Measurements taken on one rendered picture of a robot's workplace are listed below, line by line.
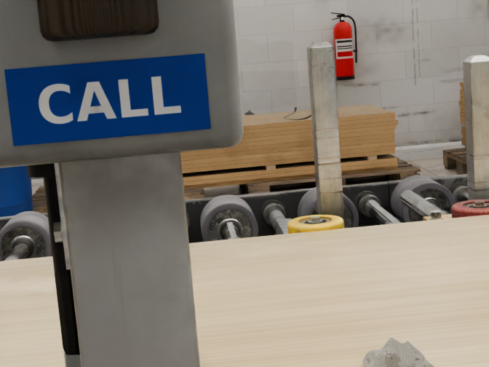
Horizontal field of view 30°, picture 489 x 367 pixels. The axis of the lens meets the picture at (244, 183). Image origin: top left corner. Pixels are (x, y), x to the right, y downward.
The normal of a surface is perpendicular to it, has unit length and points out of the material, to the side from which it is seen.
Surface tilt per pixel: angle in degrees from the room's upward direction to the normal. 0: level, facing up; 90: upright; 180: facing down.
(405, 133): 90
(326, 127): 90
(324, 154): 90
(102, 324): 90
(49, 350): 0
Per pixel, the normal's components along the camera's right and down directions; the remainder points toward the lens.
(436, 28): 0.08, 0.16
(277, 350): -0.08, -0.98
